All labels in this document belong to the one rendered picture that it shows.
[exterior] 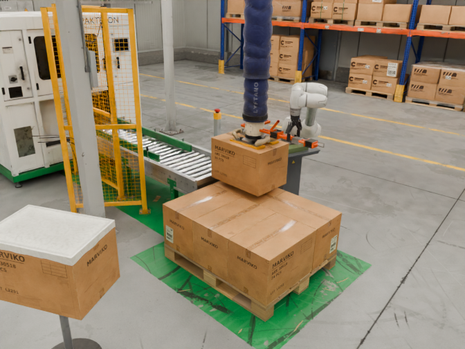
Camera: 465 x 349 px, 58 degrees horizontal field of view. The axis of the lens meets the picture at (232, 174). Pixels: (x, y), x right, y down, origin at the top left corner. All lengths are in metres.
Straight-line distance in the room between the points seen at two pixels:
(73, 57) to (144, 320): 2.19
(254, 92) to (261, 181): 0.75
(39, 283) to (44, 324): 1.04
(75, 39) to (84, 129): 0.77
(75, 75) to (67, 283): 2.01
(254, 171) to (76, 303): 1.86
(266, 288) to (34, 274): 1.54
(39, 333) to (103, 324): 0.44
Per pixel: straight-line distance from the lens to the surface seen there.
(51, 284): 2.45
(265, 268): 3.02
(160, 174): 4.41
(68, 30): 3.80
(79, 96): 3.89
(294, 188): 4.63
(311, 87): 3.91
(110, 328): 3.33
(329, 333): 3.30
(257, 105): 3.59
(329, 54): 12.65
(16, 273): 2.57
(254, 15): 3.48
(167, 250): 3.89
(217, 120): 4.76
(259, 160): 3.51
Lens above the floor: 2.24
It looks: 23 degrees down
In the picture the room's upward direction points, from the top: 1 degrees clockwise
